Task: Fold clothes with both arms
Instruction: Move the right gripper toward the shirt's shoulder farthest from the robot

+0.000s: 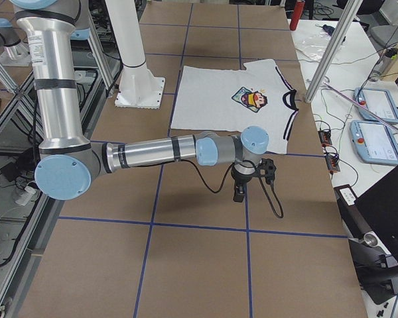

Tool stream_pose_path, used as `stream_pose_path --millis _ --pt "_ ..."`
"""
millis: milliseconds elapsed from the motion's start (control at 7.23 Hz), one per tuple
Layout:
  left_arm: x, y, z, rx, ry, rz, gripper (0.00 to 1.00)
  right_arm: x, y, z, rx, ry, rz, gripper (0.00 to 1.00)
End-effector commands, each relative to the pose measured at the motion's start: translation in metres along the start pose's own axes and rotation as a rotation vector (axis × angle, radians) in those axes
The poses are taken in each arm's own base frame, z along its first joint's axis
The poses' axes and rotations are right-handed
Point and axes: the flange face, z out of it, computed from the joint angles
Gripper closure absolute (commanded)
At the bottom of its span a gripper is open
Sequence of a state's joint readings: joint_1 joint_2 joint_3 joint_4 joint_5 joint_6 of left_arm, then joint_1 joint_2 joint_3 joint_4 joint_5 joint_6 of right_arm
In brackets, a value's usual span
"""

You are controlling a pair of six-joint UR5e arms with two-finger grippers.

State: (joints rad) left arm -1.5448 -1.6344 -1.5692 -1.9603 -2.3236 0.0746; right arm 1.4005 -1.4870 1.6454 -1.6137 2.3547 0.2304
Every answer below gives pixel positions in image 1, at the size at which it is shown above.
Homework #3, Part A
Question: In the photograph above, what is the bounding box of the aluminium frame post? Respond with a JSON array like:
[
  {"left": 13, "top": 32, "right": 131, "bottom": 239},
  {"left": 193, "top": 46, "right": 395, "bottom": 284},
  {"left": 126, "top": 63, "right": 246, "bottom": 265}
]
[{"left": 304, "top": 0, "right": 363, "bottom": 103}]

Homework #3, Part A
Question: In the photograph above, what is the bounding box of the blue teach pendant far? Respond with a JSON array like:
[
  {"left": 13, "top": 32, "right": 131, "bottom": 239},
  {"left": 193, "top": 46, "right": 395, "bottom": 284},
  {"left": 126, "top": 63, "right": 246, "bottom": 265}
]
[{"left": 354, "top": 87, "right": 398, "bottom": 124}]

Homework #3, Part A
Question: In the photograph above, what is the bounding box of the orange grey usb hub near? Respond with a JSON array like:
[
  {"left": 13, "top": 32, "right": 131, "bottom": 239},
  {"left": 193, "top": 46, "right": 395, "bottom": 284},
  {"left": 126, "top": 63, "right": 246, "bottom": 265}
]
[{"left": 325, "top": 152, "right": 340, "bottom": 174}]

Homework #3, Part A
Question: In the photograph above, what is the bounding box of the red bottle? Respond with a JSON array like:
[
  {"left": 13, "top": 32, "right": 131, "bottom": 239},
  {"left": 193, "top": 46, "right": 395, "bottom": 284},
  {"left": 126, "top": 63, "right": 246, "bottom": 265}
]
[{"left": 289, "top": 0, "right": 305, "bottom": 31}]

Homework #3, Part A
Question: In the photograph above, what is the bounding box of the clear plastic bag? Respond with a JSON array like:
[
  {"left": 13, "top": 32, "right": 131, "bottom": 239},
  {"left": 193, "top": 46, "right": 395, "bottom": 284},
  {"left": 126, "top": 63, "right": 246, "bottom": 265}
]
[{"left": 294, "top": 30, "right": 332, "bottom": 62}]

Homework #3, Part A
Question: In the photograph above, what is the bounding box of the grey cartoon print t-shirt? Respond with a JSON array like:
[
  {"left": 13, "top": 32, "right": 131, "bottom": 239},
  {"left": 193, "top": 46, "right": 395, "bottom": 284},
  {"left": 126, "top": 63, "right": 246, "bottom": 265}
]
[{"left": 171, "top": 59, "right": 299, "bottom": 154}]

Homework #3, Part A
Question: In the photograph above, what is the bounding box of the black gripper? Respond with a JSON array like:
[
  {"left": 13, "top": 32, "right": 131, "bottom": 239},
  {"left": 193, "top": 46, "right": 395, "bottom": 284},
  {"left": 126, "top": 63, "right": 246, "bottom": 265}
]
[{"left": 231, "top": 164, "right": 256, "bottom": 202}]

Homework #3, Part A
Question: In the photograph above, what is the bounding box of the black laptop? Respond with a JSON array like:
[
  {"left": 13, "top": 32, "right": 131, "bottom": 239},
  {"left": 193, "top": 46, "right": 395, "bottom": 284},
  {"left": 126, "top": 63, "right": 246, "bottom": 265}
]
[{"left": 334, "top": 165, "right": 398, "bottom": 254}]

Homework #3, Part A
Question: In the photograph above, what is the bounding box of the orange grey usb hub far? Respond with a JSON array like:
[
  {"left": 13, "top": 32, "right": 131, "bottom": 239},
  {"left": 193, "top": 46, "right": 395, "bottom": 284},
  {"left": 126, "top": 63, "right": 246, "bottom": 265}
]
[{"left": 318, "top": 130, "right": 333, "bottom": 147}]

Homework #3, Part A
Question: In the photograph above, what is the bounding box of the orange grey usb hub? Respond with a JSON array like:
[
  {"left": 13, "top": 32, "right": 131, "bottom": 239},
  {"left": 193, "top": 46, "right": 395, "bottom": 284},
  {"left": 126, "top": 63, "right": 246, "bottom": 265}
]
[
  {"left": 318, "top": 130, "right": 333, "bottom": 147},
  {"left": 325, "top": 152, "right": 340, "bottom": 174}
]

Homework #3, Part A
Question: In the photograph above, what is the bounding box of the blue teach pendant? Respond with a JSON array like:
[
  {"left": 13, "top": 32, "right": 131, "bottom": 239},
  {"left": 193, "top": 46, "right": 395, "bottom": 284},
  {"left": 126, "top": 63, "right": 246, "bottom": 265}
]
[
  {"left": 354, "top": 87, "right": 398, "bottom": 124},
  {"left": 350, "top": 120, "right": 398, "bottom": 166}
]

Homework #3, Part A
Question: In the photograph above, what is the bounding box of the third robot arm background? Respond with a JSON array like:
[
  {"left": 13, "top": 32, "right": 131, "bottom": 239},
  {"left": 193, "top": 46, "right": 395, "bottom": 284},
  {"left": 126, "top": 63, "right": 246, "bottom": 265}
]
[{"left": 0, "top": 18, "right": 31, "bottom": 67}]

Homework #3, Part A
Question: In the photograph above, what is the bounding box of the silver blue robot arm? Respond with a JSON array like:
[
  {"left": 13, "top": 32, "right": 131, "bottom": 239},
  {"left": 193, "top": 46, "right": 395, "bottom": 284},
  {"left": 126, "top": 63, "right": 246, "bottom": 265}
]
[{"left": 13, "top": 1, "right": 269, "bottom": 200}]

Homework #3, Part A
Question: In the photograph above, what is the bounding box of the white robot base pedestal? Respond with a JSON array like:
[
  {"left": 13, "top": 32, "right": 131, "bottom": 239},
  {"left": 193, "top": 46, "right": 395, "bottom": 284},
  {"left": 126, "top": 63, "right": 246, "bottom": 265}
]
[{"left": 105, "top": 0, "right": 165, "bottom": 109}]

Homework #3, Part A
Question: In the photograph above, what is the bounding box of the blue teach pendant near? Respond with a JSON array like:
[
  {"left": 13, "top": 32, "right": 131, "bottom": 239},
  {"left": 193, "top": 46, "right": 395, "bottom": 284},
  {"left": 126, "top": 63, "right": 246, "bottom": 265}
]
[{"left": 350, "top": 120, "right": 398, "bottom": 166}]

